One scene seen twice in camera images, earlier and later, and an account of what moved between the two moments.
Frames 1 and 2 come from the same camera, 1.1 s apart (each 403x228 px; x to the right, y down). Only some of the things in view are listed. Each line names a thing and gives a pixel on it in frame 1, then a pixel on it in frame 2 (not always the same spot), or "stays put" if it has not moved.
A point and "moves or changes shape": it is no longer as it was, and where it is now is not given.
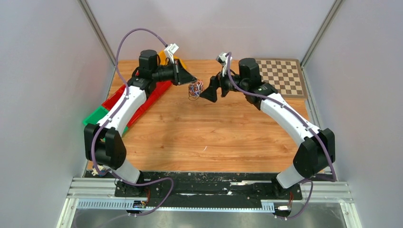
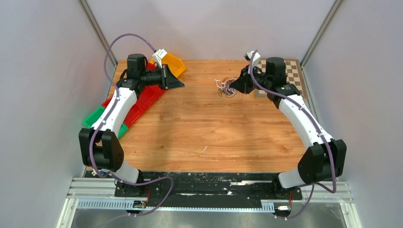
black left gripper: [181, 76] to [167, 80]
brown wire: [190, 98] moves or changes shape
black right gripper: [216, 81] to [243, 84]
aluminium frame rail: [104, 188] stays put
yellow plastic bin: [164, 61] stays put
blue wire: [193, 92] moves or changes shape
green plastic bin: [95, 117] stays put
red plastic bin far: [161, 87] stays put
